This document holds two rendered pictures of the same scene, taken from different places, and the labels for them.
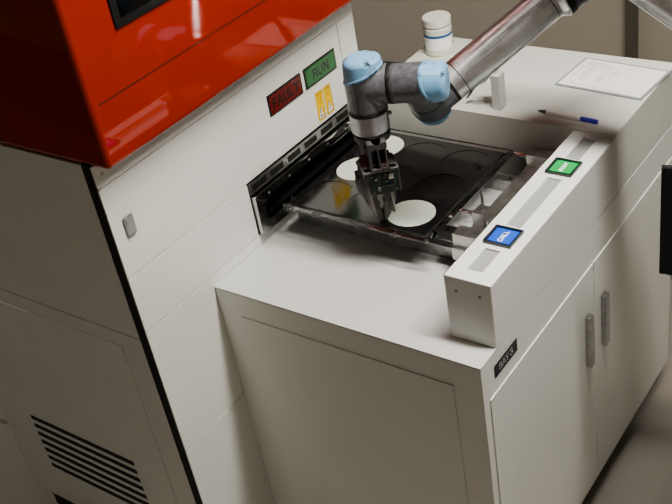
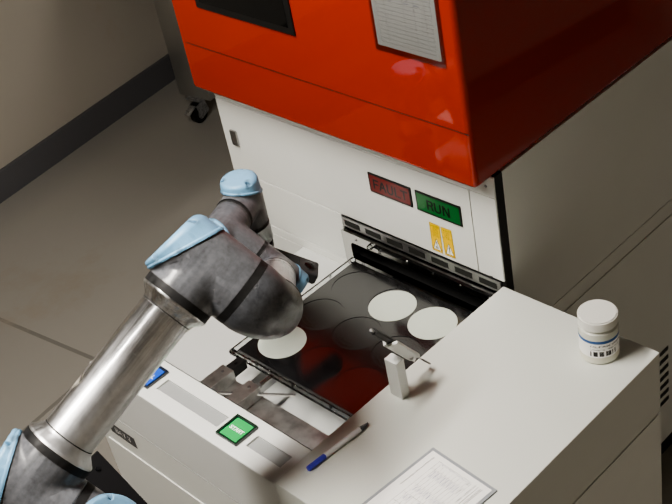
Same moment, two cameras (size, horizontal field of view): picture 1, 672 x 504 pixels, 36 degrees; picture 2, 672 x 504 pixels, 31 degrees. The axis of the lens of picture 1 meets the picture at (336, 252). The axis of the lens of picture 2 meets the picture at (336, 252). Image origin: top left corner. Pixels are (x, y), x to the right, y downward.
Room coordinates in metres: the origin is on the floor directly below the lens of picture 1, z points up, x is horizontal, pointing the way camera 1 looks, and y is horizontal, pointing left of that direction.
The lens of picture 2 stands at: (2.28, -1.99, 2.44)
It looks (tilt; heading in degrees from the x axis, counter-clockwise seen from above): 36 degrees down; 101
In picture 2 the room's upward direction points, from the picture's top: 12 degrees counter-clockwise
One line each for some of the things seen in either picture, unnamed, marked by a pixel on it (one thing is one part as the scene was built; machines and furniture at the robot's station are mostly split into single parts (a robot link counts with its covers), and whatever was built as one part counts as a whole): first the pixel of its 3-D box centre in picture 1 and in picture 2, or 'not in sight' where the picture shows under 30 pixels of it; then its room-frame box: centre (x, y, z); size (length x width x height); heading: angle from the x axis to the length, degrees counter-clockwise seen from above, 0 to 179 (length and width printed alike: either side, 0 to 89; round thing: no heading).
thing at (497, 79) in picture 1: (490, 79); (401, 360); (2.05, -0.40, 1.03); 0.06 x 0.04 x 0.13; 49
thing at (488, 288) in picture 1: (537, 231); (201, 430); (1.65, -0.39, 0.89); 0.55 x 0.09 x 0.14; 139
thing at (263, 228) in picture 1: (316, 166); (420, 277); (2.06, 0.01, 0.89); 0.44 x 0.02 x 0.10; 139
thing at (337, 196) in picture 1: (397, 178); (357, 334); (1.94, -0.16, 0.90); 0.34 x 0.34 x 0.01; 49
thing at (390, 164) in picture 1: (376, 159); not in sight; (1.76, -0.11, 1.05); 0.09 x 0.08 x 0.12; 3
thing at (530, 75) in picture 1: (518, 107); (475, 445); (2.16, -0.49, 0.89); 0.62 x 0.35 x 0.14; 49
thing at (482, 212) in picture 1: (493, 217); (241, 399); (1.72, -0.32, 0.89); 0.08 x 0.03 x 0.03; 49
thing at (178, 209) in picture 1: (252, 154); (355, 200); (1.94, 0.13, 1.02); 0.81 x 0.03 x 0.40; 139
